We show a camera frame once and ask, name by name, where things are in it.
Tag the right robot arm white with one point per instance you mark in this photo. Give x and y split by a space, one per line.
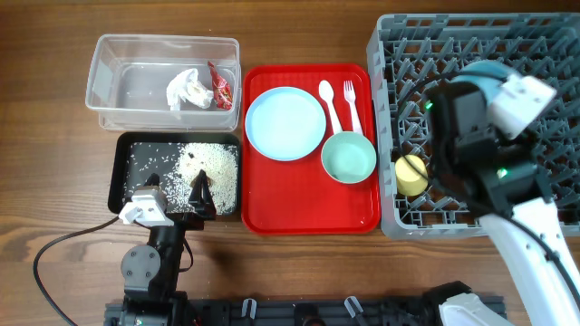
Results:
480 159

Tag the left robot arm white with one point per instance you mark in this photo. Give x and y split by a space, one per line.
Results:
151 271

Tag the large light blue plate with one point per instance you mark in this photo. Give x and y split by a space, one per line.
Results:
285 123

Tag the white napkin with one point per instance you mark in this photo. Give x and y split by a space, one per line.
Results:
187 87

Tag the red snack wrapper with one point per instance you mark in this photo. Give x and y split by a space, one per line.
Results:
221 89

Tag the black waste tray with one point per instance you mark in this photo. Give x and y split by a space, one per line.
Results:
118 181

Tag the grey dishwasher rack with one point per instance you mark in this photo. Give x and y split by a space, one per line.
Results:
407 48

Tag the green plastic bowl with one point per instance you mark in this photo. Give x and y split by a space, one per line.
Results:
348 157

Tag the clear plastic bin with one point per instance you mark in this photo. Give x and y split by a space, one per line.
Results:
130 73

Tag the yellow plastic cup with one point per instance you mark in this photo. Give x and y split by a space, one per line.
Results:
410 172

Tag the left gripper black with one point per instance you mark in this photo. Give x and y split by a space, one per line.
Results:
203 204

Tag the red plastic tray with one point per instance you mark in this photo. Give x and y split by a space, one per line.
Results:
299 197

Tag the white plastic spoon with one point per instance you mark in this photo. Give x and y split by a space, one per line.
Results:
326 92

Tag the pink plastic fork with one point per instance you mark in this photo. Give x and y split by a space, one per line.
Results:
350 97

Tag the rice food waste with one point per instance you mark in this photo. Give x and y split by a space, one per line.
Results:
177 164

